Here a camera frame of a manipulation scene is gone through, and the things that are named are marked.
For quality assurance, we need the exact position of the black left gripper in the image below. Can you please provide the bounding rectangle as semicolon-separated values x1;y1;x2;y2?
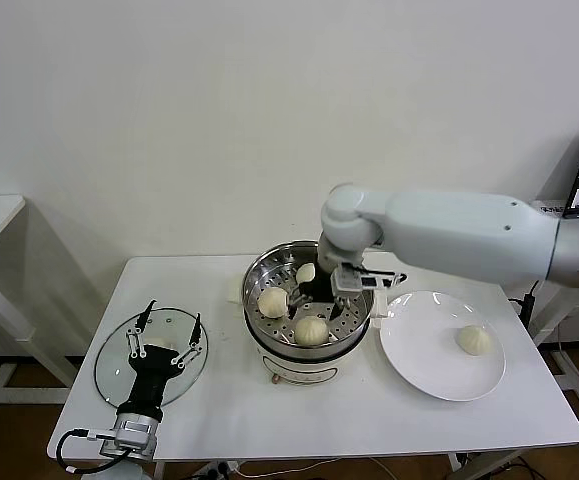
116;298;204;416

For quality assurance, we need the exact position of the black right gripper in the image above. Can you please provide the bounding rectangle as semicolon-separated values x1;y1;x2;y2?
284;263;356;322

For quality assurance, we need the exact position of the round glass pot lid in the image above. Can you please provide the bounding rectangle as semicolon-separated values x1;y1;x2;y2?
93;307;209;410

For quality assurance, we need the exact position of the stainless steel steamer basket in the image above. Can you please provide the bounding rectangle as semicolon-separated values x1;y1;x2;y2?
242;241;375;360

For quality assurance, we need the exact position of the white electric cooker base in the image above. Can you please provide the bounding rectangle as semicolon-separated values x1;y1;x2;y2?
226;284;388;390

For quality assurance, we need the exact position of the white round plate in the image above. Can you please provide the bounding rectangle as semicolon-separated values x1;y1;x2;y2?
379;290;507;403

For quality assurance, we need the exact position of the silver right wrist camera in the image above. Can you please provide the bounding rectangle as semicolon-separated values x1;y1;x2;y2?
330;267;410;297

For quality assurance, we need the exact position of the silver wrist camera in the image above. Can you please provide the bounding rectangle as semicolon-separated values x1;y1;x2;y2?
330;267;410;297
98;421;159;460

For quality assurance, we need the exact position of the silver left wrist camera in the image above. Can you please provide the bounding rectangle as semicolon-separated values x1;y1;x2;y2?
98;421;159;460

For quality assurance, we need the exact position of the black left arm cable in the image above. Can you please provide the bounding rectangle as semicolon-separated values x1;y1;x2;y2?
56;428;118;474

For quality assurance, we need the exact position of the black laptop power cable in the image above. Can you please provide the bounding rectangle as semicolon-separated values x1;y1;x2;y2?
507;279;543;324

